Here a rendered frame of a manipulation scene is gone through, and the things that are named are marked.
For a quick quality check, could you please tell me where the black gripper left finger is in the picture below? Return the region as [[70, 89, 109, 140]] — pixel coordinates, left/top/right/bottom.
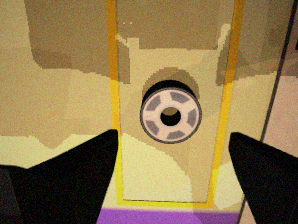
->
[[0, 129, 119, 224]]

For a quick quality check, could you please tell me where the yellow rectangular outline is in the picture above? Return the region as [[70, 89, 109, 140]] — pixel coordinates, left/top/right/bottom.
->
[[106, 0, 245, 208]]

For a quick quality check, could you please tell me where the black wheel with grey hub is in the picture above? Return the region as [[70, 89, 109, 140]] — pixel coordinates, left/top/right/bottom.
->
[[140, 80, 202, 144]]

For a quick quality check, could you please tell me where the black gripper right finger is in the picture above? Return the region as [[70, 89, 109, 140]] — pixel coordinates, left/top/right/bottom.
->
[[228, 132, 298, 224]]

